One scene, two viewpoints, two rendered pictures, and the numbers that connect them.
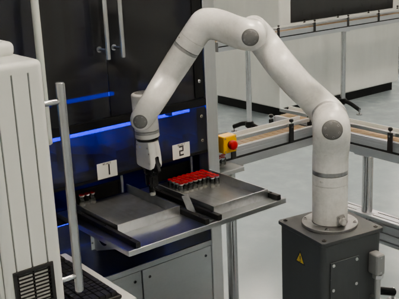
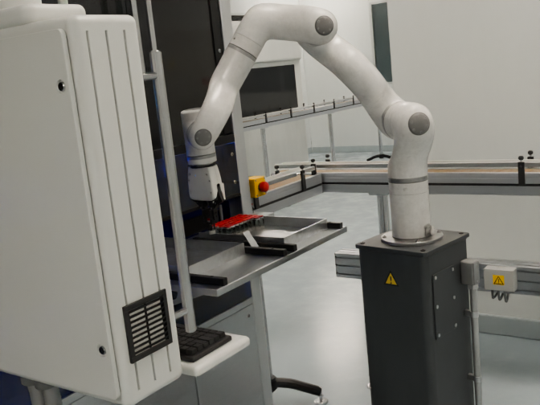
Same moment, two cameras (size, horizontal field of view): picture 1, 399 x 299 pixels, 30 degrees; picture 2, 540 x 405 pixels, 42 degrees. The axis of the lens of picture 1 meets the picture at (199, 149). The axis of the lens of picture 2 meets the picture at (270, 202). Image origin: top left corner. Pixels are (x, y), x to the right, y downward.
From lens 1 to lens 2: 0.85 m
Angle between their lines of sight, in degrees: 17
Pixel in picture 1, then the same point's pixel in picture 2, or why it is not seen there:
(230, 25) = (298, 16)
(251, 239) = not seen: hidden behind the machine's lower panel
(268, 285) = (281, 358)
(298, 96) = (372, 96)
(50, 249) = (161, 272)
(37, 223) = (145, 237)
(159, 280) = not seen: hidden behind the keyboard
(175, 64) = (235, 69)
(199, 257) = (243, 317)
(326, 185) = (411, 191)
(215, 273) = (259, 335)
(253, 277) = not seen: hidden behind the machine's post
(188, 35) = (247, 33)
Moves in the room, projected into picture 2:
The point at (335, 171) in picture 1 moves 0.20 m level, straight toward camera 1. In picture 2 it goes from (419, 174) to (443, 185)
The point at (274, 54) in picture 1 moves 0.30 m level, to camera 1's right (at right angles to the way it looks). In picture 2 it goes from (341, 51) to (432, 42)
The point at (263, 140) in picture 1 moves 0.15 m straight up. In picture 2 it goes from (280, 189) to (277, 153)
